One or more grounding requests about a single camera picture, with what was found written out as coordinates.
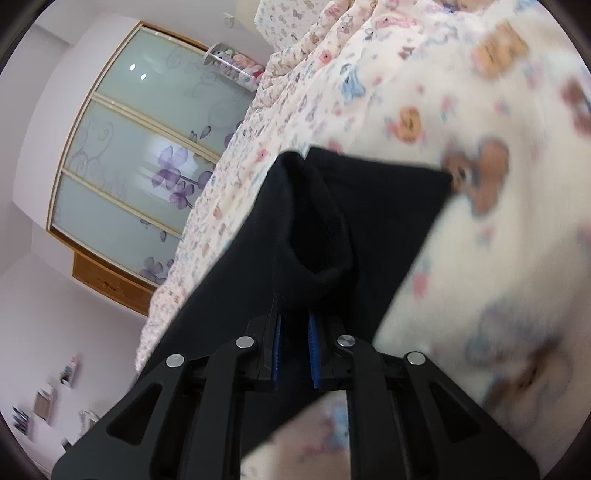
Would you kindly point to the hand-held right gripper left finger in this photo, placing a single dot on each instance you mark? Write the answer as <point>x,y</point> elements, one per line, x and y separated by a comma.
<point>276,344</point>

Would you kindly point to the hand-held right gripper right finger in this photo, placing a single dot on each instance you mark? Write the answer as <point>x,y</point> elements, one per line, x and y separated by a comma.
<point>315,350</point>

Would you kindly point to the black pants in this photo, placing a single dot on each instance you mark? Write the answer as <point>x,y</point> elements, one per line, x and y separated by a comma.
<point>374,221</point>

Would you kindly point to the wooden door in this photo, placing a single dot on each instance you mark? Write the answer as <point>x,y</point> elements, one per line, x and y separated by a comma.
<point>111,281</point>

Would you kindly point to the wardrobe with floral glass doors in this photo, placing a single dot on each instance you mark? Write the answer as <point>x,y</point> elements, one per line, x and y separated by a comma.
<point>124,152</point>

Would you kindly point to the clear tube of plush toys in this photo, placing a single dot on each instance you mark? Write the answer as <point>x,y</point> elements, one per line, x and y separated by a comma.
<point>235,64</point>

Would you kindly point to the bear printed blanket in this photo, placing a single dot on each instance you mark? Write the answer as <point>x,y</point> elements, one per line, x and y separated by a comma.
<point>461,92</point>

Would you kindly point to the bear printed pillow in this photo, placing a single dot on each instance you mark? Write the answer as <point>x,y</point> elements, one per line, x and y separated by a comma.
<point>286,23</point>

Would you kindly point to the cream headboard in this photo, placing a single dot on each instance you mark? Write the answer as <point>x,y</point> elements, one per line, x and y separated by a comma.
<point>247,5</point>

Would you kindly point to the white wall shelf with figurines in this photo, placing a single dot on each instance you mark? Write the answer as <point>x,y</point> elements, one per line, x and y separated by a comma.
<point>69,371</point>

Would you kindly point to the white wall shelf with frame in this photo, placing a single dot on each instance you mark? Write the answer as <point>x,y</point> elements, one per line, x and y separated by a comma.
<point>44,404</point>

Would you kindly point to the white wall shelf with books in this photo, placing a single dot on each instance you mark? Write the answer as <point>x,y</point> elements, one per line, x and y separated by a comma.
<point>21,422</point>

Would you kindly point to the white wall socket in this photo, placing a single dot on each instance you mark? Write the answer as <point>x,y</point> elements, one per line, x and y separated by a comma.
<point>228,20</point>

